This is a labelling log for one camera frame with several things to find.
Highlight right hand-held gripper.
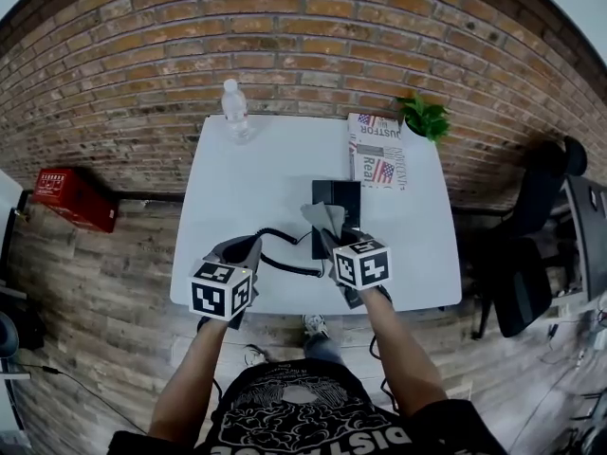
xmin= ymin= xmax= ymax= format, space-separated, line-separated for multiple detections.
xmin=320 ymin=227 xmax=395 ymax=310

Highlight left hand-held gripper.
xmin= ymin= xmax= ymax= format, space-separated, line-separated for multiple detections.
xmin=188 ymin=234 xmax=265 ymax=330

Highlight grey cloth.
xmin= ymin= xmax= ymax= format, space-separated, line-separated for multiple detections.
xmin=300 ymin=201 xmax=347 ymax=242

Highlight person's left forearm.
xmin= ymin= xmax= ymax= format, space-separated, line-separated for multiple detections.
xmin=149 ymin=318 xmax=229 ymax=445

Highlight person's right forearm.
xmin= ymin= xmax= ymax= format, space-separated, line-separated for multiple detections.
xmin=362 ymin=286 xmax=450 ymax=416

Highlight white square table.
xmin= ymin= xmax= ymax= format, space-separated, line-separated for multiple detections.
xmin=169 ymin=114 xmax=464 ymax=316

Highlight white sneaker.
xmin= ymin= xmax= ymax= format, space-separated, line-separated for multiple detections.
xmin=302 ymin=314 xmax=329 ymax=339

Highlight newspaper print box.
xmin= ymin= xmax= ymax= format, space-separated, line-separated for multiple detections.
xmin=347 ymin=113 xmax=407 ymax=193

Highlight grey jeans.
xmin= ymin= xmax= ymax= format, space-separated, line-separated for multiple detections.
xmin=303 ymin=332 xmax=345 ymax=367

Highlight clear plastic water bottle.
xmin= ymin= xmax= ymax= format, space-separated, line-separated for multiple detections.
xmin=221 ymin=78 xmax=251 ymax=145

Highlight small green potted plant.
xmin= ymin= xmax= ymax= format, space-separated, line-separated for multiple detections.
xmin=395 ymin=93 xmax=451 ymax=144

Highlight red box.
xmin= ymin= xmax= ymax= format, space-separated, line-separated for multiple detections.
xmin=30 ymin=167 xmax=120 ymax=234

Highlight black printed t-shirt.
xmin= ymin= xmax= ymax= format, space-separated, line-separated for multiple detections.
xmin=106 ymin=360 xmax=508 ymax=455

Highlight black office chair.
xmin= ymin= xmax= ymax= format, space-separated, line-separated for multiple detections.
xmin=473 ymin=137 xmax=589 ymax=340

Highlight grey desk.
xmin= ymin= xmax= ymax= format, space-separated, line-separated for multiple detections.
xmin=561 ymin=173 xmax=607 ymax=302

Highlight black coiled phone cord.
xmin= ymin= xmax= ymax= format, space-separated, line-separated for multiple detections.
xmin=255 ymin=227 xmax=329 ymax=279

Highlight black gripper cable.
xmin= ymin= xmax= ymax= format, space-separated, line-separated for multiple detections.
xmin=368 ymin=334 xmax=400 ymax=412

